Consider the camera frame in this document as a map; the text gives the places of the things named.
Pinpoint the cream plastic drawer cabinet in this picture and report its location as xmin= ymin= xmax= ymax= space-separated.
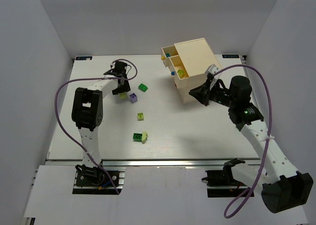
xmin=163 ymin=38 xmax=222 ymax=104

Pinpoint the black table label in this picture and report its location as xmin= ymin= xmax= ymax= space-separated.
xmin=222 ymin=54 xmax=239 ymax=58
xmin=75 ymin=56 xmax=92 ymax=61

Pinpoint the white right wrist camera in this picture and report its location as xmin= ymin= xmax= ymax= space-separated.
xmin=205 ymin=64 xmax=221 ymax=81

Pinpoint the black table label right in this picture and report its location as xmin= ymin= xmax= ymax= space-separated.
xmin=222 ymin=54 xmax=239 ymax=58

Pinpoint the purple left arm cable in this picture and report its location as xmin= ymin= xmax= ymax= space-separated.
xmin=54 ymin=59 xmax=138 ymax=195

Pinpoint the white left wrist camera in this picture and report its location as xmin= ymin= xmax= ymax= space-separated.
xmin=110 ymin=61 xmax=117 ymax=72

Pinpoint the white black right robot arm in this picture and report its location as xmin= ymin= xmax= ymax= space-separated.
xmin=189 ymin=76 xmax=314 ymax=213

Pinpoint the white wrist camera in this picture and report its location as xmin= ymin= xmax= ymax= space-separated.
xmin=205 ymin=64 xmax=221 ymax=81
xmin=110 ymin=61 xmax=117 ymax=72

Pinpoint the dark green sloped lego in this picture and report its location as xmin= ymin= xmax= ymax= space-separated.
xmin=138 ymin=84 xmax=148 ymax=92

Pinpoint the lime green lego front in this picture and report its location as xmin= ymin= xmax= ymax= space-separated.
xmin=141 ymin=132 xmax=148 ymax=143

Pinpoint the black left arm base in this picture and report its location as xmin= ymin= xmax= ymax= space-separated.
xmin=72 ymin=165 xmax=123 ymax=195

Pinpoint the cream drawer blue knob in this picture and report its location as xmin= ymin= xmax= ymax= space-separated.
xmin=170 ymin=55 xmax=189 ymax=80

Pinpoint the purple square lego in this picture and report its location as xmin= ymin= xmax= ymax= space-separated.
xmin=129 ymin=93 xmax=138 ymax=103

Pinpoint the dark green lego front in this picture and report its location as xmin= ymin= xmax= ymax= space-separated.
xmin=133 ymin=133 xmax=143 ymax=142

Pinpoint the black table label left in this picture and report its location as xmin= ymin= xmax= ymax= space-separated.
xmin=75 ymin=56 xmax=92 ymax=61

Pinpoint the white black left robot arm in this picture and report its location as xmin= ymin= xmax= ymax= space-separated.
xmin=72 ymin=61 xmax=130 ymax=168

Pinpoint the lime green small lego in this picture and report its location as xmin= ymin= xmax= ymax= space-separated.
xmin=177 ymin=69 xmax=185 ymax=79

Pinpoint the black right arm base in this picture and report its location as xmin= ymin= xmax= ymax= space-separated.
xmin=201 ymin=158 xmax=248 ymax=198

